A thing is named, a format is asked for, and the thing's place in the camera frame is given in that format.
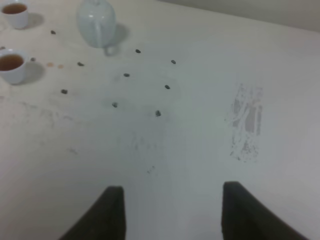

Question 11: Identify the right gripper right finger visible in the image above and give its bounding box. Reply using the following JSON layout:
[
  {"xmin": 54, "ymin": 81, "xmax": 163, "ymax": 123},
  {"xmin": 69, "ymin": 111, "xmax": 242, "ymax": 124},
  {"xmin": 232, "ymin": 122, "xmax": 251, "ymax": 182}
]
[{"xmin": 221, "ymin": 181, "xmax": 306, "ymax": 240}]

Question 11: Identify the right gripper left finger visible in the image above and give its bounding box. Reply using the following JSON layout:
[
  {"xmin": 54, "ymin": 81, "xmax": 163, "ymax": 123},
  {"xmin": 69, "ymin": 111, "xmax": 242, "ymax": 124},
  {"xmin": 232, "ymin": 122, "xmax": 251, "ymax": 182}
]
[{"xmin": 60, "ymin": 186, "xmax": 127, "ymax": 240}]

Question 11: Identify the light blue porcelain teapot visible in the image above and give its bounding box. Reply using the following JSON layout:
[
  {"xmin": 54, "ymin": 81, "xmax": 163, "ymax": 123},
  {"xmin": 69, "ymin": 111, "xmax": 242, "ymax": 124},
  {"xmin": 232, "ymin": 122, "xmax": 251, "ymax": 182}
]
[{"xmin": 76, "ymin": 0, "xmax": 118, "ymax": 56}]

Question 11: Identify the near light blue teacup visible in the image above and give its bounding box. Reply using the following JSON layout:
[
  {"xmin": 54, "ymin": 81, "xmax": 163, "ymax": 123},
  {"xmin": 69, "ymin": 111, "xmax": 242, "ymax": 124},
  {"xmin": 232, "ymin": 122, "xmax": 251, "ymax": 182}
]
[{"xmin": 0, "ymin": 48, "xmax": 29, "ymax": 85}]

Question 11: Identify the light blue teacup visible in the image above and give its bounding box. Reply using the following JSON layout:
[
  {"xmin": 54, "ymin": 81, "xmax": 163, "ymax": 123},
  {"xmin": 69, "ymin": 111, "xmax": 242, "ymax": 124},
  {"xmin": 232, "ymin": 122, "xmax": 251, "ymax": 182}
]
[
  {"xmin": 0, "ymin": 48, "xmax": 29, "ymax": 85},
  {"xmin": 0, "ymin": 0, "xmax": 29, "ymax": 30}
]

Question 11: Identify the far light blue teacup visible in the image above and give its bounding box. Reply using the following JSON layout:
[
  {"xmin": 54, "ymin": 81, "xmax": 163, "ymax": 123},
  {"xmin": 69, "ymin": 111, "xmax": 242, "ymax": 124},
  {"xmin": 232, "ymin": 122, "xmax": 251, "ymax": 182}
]
[{"xmin": 0, "ymin": 0, "xmax": 29, "ymax": 30}]

